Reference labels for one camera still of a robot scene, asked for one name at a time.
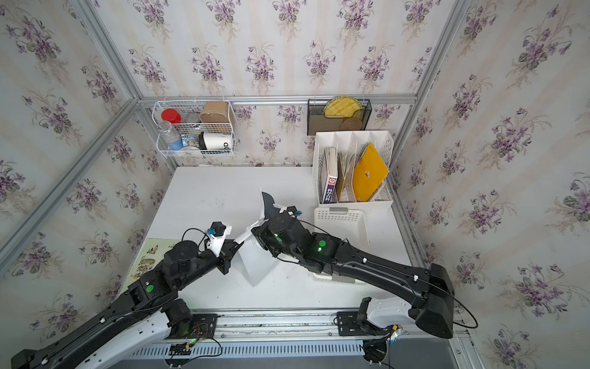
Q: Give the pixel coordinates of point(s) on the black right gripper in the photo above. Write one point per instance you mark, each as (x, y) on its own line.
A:
(263, 231)

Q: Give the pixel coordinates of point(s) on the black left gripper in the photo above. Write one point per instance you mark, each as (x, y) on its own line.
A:
(224, 258)

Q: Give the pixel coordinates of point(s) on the white insulated delivery bag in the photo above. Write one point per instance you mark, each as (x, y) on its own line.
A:
(254, 262)

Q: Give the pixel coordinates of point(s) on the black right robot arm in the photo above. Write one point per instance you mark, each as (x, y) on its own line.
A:
(429, 291)

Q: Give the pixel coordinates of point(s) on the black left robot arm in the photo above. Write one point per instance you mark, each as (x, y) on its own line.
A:
(147, 311)

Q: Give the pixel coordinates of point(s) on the green printed booklet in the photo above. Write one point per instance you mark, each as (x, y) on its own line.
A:
(150, 254)

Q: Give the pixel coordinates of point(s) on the purple white book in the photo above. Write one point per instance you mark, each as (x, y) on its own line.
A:
(329, 176)

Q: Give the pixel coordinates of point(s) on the white perforated plastic tray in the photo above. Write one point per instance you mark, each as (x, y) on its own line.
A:
(343, 223)

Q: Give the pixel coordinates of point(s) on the beige papers in organizer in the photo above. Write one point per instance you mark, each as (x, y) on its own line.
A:
(346, 163)

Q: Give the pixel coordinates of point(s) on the white plastic file organizer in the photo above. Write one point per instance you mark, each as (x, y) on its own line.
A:
(382, 141)

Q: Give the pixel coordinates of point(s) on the yellow folder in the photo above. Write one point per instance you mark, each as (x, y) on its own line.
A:
(369, 173)

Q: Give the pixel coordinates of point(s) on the white black cylinder can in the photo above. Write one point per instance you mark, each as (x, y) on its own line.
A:
(208, 141)

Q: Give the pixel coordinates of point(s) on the clear plastic bottle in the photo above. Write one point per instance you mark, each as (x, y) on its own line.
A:
(170, 136)

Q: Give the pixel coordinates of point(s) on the brown cardboard box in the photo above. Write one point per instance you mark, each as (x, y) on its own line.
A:
(216, 112)

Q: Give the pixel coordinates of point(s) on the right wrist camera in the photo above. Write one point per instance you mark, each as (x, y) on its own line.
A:
(293, 211)

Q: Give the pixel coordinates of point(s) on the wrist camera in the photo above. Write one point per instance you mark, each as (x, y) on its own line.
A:
(293, 211)
(217, 234)

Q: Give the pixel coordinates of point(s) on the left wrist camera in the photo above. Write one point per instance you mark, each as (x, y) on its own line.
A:
(217, 234)

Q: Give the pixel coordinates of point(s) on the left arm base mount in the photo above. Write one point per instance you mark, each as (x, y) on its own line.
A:
(193, 327)

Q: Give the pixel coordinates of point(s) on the aluminium rail frame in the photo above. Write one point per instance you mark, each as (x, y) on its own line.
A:
(272, 325)

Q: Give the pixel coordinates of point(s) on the black mesh wall holder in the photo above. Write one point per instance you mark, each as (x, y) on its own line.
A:
(320, 121)

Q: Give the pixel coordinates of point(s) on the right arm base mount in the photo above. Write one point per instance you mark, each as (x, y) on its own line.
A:
(356, 323)

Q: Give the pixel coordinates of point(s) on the white wire wall basket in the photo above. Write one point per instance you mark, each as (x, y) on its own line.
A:
(191, 127)

